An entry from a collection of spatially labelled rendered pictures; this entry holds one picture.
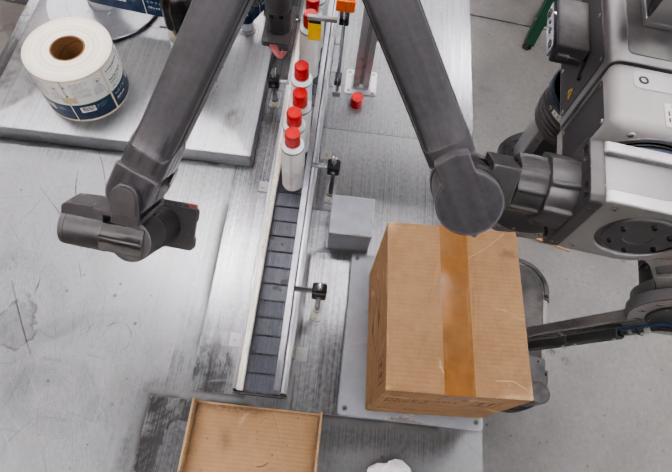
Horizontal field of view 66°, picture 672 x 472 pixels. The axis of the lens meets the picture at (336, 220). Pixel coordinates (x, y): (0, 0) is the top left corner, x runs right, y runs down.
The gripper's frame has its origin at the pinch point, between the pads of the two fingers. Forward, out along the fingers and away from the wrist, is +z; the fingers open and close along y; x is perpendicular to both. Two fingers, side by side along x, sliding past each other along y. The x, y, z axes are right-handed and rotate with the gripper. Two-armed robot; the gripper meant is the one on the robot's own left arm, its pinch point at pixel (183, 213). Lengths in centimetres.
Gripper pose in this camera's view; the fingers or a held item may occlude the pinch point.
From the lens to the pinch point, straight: 91.1
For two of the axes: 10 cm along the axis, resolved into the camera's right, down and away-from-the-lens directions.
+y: -9.8, -1.9, 0.4
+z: 0.8, -2.1, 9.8
